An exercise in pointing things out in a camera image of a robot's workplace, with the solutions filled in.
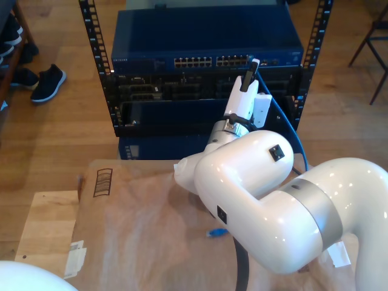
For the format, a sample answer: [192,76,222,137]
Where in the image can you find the blue network cable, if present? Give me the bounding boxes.
[206,57,310,238]

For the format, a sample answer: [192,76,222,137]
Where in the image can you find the black rack server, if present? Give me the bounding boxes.
[114,72,304,101]

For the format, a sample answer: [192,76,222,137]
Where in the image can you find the grey flat panel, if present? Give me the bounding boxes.
[125,0,287,12]

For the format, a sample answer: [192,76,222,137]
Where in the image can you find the dark metal chair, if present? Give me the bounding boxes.
[347,2,388,106]

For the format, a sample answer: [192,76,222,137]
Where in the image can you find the brown packing paper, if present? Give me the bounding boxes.
[60,159,361,291]

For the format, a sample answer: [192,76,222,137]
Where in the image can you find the dark sneaker white sole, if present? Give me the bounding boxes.
[10,67,40,91]
[0,13,24,46]
[30,63,67,104]
[0,42,15,58]

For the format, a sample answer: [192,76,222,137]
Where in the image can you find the black shoe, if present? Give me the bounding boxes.
[18,42,40,65]

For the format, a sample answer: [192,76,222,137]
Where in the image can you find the blue network switch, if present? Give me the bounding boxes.
[110,5,305,73]

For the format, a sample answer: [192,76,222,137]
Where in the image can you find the black server rack frame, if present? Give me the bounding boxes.
[78,0,334,139]

